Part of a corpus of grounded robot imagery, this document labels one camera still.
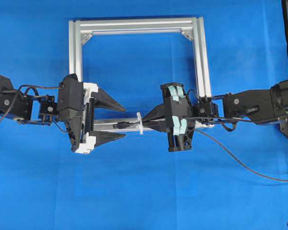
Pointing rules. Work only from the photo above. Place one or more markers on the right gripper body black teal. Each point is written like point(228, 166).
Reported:
point(177, 110)

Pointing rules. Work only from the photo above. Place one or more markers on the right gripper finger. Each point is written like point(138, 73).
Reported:
point(156, 114)
point(159, 126)

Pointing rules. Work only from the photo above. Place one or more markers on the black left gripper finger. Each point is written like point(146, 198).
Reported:
point(103, 137)
point(105, 101)

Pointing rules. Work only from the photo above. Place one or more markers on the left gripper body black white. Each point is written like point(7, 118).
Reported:
point(72, 99)

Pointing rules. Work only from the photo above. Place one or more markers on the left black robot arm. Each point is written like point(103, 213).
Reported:
point(29, 107)

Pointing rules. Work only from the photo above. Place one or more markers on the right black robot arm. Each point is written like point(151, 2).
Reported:
point(261, 107)

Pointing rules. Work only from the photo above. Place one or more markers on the blue table cloth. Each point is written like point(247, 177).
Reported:
point(134, 183)

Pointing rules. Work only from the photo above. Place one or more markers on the aluminium corner bracket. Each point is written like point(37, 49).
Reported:
point(85, 38)
point(187, 34)

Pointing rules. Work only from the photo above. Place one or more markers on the aluminium extrusion frame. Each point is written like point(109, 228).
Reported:
point(144, 26)

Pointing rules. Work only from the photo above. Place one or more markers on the right aluminium corner bracket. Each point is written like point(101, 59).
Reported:
point(187, 34)

